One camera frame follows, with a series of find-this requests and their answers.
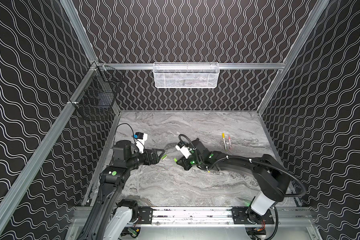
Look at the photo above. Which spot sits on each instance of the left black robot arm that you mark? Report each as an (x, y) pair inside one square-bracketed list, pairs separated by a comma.
[(108, 219)]

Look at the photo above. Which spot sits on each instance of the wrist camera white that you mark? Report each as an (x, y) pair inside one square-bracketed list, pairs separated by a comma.
[(140, 139), (184, 149)]

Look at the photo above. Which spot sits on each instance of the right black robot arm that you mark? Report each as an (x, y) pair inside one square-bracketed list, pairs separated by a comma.
[(265, 170)]

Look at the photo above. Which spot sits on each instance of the white mesh wall basket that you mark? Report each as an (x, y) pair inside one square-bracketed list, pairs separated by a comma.
[(183, 75)]

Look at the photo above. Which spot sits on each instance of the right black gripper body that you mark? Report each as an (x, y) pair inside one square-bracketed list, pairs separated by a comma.
[(189, 159)]

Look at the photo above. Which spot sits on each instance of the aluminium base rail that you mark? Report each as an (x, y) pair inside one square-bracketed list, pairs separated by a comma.
[(222, 216)]

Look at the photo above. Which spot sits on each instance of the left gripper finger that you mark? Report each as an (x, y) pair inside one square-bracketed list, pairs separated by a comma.
[(160, 157), (160, 151)]

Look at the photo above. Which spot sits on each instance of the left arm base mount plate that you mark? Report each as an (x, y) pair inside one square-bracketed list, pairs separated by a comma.
[(142, 215)]

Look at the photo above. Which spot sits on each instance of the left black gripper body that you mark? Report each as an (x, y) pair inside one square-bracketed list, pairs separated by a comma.
[(150, 156)]

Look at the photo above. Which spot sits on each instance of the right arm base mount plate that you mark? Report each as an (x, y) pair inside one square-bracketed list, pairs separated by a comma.
[(246, 216)]

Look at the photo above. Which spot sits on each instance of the black wire wall basket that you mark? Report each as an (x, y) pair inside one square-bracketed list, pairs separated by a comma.
[(97, 100)]

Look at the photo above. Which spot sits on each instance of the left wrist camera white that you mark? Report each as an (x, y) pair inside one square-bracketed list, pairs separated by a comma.
[(140, 139)]

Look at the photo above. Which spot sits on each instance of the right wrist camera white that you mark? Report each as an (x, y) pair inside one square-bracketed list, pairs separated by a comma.
[(184, 149)]

